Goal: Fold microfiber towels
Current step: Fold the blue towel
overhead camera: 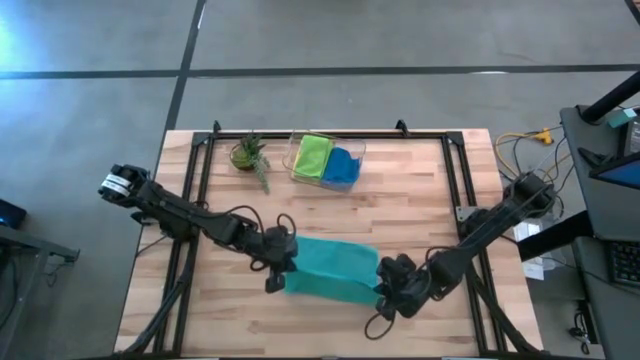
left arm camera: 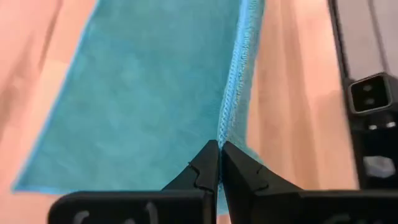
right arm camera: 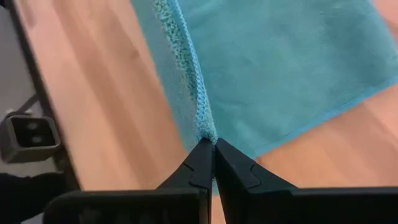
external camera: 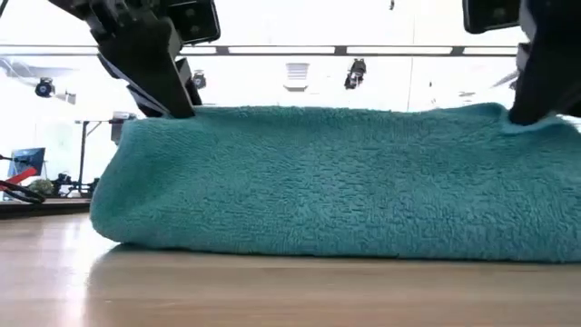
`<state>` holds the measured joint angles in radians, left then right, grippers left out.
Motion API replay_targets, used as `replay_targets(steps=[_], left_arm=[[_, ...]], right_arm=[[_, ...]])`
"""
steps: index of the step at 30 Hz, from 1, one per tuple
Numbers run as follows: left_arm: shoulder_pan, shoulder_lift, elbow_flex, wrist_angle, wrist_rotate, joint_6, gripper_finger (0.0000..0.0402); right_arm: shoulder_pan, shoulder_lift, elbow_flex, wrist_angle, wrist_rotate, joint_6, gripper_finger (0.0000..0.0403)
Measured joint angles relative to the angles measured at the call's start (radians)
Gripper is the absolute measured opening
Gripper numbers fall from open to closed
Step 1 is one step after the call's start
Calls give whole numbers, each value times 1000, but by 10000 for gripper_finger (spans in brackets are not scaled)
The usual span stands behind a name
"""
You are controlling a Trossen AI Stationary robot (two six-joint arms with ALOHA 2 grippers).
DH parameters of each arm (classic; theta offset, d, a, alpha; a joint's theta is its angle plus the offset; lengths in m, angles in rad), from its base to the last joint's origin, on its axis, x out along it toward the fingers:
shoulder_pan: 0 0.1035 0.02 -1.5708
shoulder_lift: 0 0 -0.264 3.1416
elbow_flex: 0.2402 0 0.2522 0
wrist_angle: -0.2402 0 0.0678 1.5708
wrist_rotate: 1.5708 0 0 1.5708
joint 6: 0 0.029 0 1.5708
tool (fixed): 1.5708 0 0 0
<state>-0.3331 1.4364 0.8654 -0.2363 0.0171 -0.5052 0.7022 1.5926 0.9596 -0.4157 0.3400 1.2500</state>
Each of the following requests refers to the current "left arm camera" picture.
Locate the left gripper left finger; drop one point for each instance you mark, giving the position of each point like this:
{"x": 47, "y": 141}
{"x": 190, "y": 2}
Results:
{"x": 205, "y": 174}

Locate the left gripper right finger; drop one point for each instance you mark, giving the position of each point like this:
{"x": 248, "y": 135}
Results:
{"x": 242, "y": 177}

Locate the teal microfiber towel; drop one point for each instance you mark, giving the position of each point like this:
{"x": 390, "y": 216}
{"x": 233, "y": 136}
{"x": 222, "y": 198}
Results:
{"x": 140, "y": 93}

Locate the black aluminium table frame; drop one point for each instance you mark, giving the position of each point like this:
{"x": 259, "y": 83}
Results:
{"x": 373, "y": 140}

